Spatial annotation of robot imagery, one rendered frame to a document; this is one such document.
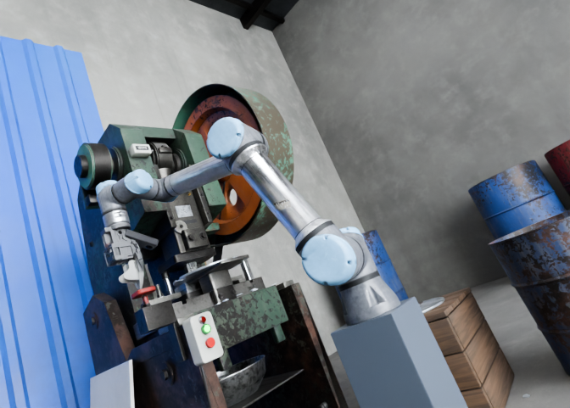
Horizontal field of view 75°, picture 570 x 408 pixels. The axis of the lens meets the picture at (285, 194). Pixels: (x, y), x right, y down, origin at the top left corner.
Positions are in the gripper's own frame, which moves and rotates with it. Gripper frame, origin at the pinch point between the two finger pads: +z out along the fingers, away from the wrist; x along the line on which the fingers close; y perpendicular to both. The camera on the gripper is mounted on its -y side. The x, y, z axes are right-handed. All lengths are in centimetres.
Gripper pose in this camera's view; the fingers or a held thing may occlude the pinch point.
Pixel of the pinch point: (141, 285)
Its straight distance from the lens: 127.6
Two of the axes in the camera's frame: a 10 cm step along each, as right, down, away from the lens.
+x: 6.4, -4.5, -6.2
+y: -6.7, 0.6, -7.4
